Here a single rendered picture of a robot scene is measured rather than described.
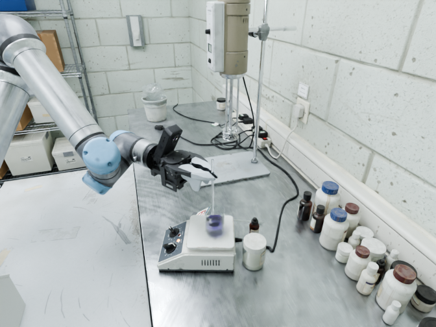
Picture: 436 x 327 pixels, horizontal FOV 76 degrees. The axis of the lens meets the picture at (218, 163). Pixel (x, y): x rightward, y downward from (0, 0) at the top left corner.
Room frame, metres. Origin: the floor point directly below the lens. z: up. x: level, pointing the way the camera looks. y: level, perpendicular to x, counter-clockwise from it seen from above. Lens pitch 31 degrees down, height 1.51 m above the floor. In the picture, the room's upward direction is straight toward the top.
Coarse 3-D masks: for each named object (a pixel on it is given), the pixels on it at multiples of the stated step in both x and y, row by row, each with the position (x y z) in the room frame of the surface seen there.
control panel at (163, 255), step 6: (186, 222) 0.60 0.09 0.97; (180, 228) 0.58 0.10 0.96; (168, 234) 0.58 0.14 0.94; (180, 234) 0.55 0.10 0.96; (168, 240) 0.55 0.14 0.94; (174, 240) 0.54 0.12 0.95; (180, 240) 0.53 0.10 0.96; (162, 246) 0.54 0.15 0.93; (180, 246) 0.51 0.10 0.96; (162, 252) 0.52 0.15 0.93; (174, 252) 0.50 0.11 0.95; (180, 252) 0.49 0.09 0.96; (162, 258) 0.49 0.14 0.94
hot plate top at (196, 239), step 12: (192, 216) 0.60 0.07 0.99; (204, 216) 0.60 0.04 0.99; (228, 216) 0.60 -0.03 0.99; (192, 228) 0.55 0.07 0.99; (204, 228) 0.55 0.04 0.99; (228, 228) 0.55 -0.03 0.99; (192, 240) 0.51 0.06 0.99; (204, 240) 0.51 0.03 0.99; (216, 240) 0.51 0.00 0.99; (228, 240) 0.51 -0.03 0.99
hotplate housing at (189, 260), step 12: (168, 228) 0.61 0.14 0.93; (240, 240) 0.56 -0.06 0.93; (192, 252) 0.48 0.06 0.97; (204, 252) 0.48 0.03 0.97; (216, 252) 0.48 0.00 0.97; (228, 252) 0.48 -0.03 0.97; (168, 264) 0.48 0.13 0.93; (180, 264) 0.48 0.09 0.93; (192, 264) 0.48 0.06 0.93; (204, 264) 0.48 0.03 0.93; (216, 264) 0.48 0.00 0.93; (228, 264) 0.48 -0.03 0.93
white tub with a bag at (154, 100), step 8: (144, 88) 1.52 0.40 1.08; (152, 88) 1.51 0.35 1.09; (160, 88) 1.54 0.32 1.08; (144, 96) 1.51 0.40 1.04; (152, 96) 1.50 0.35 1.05; (160, 96) 1.52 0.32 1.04; (144, 104) 1.51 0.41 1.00; (152, 104) 1.48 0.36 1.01; (160, 104) 1.50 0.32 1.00; (152, 112) 1.49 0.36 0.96; (160, 112) 1.50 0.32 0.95; (152, 120) 1.49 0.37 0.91; (160, 120) 1.50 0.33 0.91
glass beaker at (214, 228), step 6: (210, 204) 0.56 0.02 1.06; (216, 204) 0.56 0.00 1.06; (222, 204) 0.55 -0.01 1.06; (204, 210) 0.54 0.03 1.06; (210, 210) 0.56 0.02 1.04; (216, 210) 0.56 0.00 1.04; (222, 210) 0.55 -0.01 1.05; (222, 216) 0.52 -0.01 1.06; (210, 222) 0.51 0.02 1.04; (216, 222) 0.51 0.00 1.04; (222, 222) 0.52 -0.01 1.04; (210, 228) 0.51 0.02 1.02; (216, 228) 0.51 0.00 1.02; (222, 228) 0.52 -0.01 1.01; (210, 234) 0.52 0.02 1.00; (216, 234) 0.51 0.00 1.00; (222, 234) 0.52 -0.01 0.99
